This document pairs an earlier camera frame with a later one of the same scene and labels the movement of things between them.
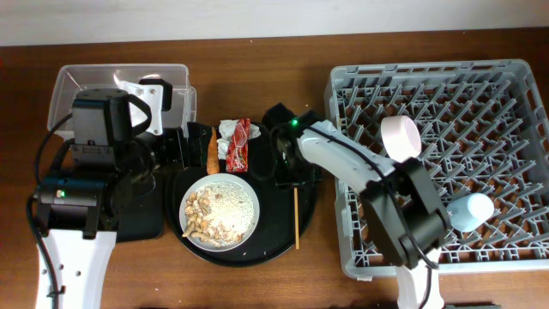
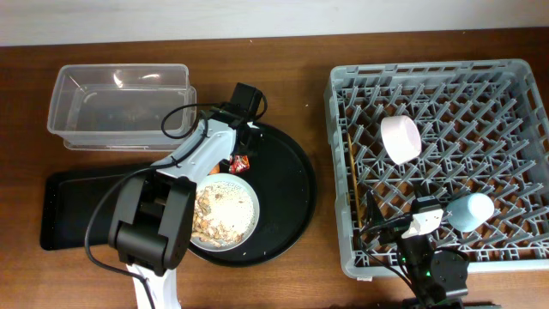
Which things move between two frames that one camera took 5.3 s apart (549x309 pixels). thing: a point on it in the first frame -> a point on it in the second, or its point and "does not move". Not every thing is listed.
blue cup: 467,213 does not move
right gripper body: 297,169 -> 395,228
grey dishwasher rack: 483,131 does not move
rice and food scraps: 219,213 does not move
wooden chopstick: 297,221 -> 354,180
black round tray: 286,213 does not move
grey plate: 219,212 does not move
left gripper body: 171,150 -> 254,146
